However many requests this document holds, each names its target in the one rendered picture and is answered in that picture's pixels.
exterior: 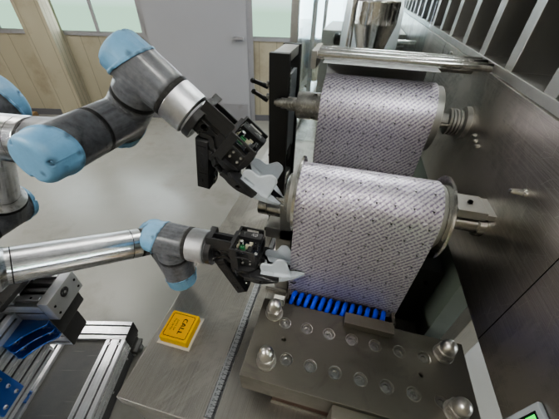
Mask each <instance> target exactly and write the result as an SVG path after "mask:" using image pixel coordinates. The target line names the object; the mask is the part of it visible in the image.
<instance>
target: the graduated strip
mask: <svg viewBox="0 0 559 419"><path fill-rule="evenodd" d="M269 248H272V249H273V250H275V238H271V241H270V244H269ZM261 285H262V284H257V283H254V286H253V288H252V290H251V293H250V296H249V299H248V301H247V304H246V306H245V310H244V312H243V314H242V317H241V319H240V323H239V325H238V328H237V329H236V332H235V336H234V338H233V341H232V343H231V345H230V349H229V352H228V353H227V356H226V359H225V362H224V364H223V367H222V369H221V371H220V375H219V377H218V380H217V382H216V384H215V388H214V391H213V393H212V395H211V398H210V401H209V404H208V406H207V408H206V410H205V415H204V416H203V417H205V418H208V419H215V414H216V413H217V410H218V407H219V405H220V401H221V398H222V396H223V393H224V390H225V387H226V384H227V382H228V379H229V376H230V373H231V370H232V367H233V365H234V362H235V359H236V356H237V353H238V351H239V348H240V345H241V342H242V339H243V337H244V335H245V330H246V328H247V325H248V322H249V320H250V316H251V314H252V311H253V309H254V306H255V302H256V299H257V297H258V295H259V292H260V288H261Z"/></svg>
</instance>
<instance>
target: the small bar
mask: <svg viewBox="0 0 559 419"><path fill-rule="evenodd" d="M344 327H345V328H351V329H355V330H359V331H362V332H366V333H372V334H375V335H379V336H383V337H386V338H392V337H393V335H394V327H393V323H390V322H386V321H383V320H378V319H375V318H368V317H365V316H361V315H357V314H353V313H347V312H345V315H344Z"/></svg>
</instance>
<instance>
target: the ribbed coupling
mask: <svg viewBox="0 0 559 419"><path fill-rule="evenodd" d="M473 115H474V111H473V108H472V107H471V106H464V107H463V108H462V109H455V108H448V109H447V111H446V112H445V113H443V118H442V120H441V124H440V127H439V128H441V133H442V134H446V135H453V137H454V138H455V139H460V140H461V139H462V138H464V137H465V136H466V134H467V133H468V131H469V129H470V127H471V125H472V120H473Z"/></svg>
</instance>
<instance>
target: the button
mask: <svg viewBox="0 0 559 419"><path fill-rule="evenodd" d="M199 324H200V317H198V316H195V315H192V314H188V313H183V312H179V311H176V310H174V312H173V313H172V315H171V316H170V318H169V320H168V321H167V323H166V325H165V327H164V328H163V329H162V331H161V333H160V335H159V337H160V339H161V341H163V342H167V343H172V344H175V345H178V346H182V347H184V348H188V346H189V344H190V341H191V339H192V338H193V336H194V334H195V331H196V329H197V328H198V326H199Z"/></svg>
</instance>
